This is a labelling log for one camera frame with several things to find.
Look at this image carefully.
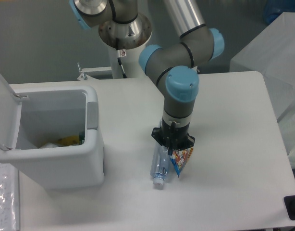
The white trash can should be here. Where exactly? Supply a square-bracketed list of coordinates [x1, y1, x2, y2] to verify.
[0, 74, 104, 189]

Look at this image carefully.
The blue snack bag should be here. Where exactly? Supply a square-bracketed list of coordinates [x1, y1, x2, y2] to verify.
[169, 147, 194, 177]

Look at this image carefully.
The blue water jug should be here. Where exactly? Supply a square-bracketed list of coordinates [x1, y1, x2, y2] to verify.
[262, 0, 295, 25]

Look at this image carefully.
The clear plastic bottle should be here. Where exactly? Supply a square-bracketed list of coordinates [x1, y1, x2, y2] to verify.
[150, 142, 171, 190]

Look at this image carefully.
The clipboard with paper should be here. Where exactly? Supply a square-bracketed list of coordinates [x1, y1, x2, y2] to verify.
[0, 163, 20, 231]

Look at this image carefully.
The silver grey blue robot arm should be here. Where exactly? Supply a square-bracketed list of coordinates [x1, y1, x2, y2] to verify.
[69, 0, 224, 150]

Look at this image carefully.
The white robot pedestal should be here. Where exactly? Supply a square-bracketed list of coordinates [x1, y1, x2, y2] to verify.
[77, 43, 146, 80]

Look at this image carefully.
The black device at table edge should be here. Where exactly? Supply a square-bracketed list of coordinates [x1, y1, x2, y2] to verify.
[284, 195, 295, 220]

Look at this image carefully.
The black cable on pedestal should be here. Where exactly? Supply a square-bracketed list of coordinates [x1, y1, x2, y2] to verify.
[115, 38, 128, 79]

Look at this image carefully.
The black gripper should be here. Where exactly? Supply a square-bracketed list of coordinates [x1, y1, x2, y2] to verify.
[151, 119, 195, 150]

